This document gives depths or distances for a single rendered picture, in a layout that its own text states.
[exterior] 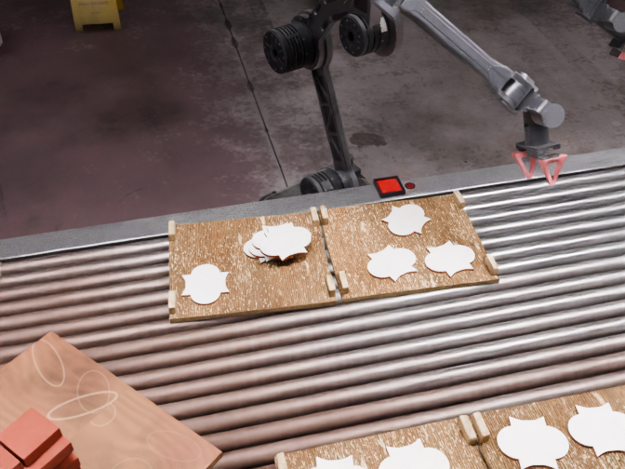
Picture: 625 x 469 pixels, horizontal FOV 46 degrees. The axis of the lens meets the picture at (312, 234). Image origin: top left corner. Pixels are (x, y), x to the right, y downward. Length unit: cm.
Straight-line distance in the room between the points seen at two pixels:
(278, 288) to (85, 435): 62
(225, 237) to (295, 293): 28
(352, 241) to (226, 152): 206
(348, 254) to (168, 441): 74
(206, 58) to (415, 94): 135
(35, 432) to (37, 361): 45
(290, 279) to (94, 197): 204
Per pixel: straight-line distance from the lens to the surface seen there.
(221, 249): 197
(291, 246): 191
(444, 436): 161
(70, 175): 396
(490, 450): 161
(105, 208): 369
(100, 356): 181
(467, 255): 197
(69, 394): 160
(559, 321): 191
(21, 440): 124
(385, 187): 219
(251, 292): 185
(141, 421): 152
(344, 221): 205
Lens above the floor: 227
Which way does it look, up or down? 42 degrees down
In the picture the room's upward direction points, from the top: straight up
